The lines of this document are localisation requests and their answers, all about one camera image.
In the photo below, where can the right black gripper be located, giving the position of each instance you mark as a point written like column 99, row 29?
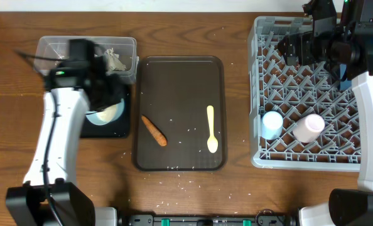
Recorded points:
column 305, row 40

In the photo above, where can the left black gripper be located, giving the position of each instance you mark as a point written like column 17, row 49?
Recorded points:
column 118, row 92

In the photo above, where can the light blue bowl with rice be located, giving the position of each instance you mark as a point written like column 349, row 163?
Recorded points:
column 108, row 115

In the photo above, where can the white tissue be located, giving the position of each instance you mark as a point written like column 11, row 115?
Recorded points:
column 113, row 62

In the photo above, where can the orange carrot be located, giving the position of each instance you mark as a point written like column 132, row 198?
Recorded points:
column 154, row 131

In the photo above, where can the white pink cup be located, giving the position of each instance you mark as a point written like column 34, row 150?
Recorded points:
column 309, row 128

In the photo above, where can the light blue cup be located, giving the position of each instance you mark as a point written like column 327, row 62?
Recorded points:
column 271, row 125

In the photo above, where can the yellow plastic spoon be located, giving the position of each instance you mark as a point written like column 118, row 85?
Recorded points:
column 212, row 142

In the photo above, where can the dark blue plate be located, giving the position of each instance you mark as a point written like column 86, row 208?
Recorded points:
column 345, row 83

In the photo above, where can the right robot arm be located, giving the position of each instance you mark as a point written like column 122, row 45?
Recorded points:
column 344, row 38

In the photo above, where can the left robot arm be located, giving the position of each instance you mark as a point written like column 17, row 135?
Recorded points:
column 79, row 84

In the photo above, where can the clear plastic waste bin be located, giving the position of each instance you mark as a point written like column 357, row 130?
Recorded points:
column 123, row 48

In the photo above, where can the grey dishwasher rack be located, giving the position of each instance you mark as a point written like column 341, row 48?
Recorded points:
column 295, row 92

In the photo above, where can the black rectangular tray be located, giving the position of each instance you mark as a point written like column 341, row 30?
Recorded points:
column 117, row 127

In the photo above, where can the brown serving tray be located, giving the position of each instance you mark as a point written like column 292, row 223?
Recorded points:
column 173, row 92

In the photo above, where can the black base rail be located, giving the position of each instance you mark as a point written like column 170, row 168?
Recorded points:
column 205, row 220

